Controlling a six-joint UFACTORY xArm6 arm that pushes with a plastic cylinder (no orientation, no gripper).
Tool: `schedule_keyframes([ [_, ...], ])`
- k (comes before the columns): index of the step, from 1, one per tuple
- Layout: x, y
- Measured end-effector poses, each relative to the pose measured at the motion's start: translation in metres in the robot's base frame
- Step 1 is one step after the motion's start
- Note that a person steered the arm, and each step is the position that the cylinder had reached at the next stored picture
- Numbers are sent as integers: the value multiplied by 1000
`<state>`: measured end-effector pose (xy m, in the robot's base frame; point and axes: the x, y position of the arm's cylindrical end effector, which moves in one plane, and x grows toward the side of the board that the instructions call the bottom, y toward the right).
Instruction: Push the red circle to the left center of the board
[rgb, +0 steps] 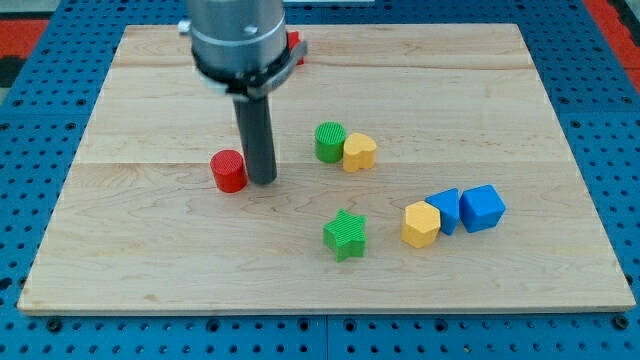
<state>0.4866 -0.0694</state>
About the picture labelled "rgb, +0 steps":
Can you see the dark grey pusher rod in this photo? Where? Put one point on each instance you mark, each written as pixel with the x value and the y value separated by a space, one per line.
pixel 254 124

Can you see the red cylinder block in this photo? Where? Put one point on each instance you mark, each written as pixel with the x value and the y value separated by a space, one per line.
pixel 228 171

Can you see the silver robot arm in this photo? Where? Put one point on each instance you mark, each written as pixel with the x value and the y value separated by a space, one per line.
pixel 241 49

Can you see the red block behind arm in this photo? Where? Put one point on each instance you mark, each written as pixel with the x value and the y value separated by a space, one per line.
pixel 294 38

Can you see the wooden board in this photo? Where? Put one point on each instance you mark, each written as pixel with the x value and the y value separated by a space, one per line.
pixel 140 228

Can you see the green cylinder block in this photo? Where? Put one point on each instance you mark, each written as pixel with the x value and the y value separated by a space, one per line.
pixel 329 138

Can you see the yellow heart block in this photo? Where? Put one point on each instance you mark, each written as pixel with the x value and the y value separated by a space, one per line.
pixel 359 152

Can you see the green star block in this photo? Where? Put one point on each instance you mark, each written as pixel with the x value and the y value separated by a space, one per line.
pixel 345 235

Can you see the yellow hexagon block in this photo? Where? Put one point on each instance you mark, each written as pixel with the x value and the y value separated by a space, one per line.
pixel 421 224

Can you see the blue triangle block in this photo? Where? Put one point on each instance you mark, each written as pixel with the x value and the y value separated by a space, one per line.
pixel 447 202

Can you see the blue cube block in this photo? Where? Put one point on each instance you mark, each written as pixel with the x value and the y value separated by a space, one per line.
pixel 481 208

